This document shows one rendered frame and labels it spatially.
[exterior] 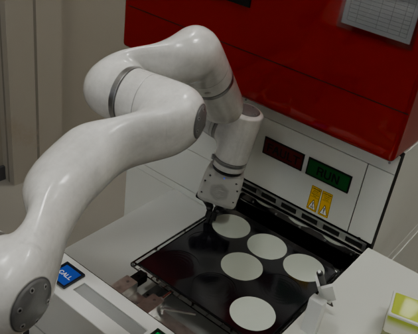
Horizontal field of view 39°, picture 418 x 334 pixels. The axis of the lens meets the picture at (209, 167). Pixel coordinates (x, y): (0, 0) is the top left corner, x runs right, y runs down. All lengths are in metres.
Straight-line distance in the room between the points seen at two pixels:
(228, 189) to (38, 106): 1.83
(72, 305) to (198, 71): 0.51
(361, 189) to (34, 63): 1.99
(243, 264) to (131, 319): 0.36
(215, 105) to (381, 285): 0.55
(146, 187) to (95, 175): 1.03
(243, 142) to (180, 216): 0.40
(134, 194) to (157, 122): 1.06
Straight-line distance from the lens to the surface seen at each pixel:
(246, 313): 1.32
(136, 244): 1.58
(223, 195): 1.47
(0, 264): 0.75
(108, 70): 1.01
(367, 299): 1.35
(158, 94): 0.94
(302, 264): 1.49
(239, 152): 1.39
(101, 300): 1.23
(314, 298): 1.18
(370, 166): 1.40
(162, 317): 1.31
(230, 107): 1.22
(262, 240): 1.53
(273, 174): 1.55
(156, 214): 1.69
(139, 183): 1.91
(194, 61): 1.05
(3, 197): 3.20
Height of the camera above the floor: 1.82
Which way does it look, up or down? 31 degrees down
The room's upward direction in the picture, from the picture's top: 8 degrees clockwise
